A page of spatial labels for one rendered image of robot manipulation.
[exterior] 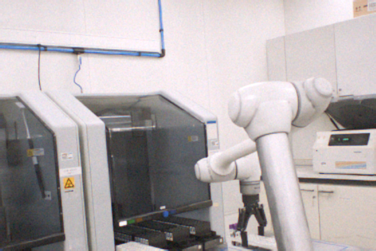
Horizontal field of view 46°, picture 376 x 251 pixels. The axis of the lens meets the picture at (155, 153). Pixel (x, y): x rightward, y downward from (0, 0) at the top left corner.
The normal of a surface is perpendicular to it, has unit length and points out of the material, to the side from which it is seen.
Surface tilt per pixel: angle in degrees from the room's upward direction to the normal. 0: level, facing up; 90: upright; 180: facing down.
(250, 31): 90
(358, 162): 90
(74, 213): 90
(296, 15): 90
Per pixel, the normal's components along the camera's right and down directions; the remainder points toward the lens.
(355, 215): -0.78, 0.09
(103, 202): 0.62, 0.00
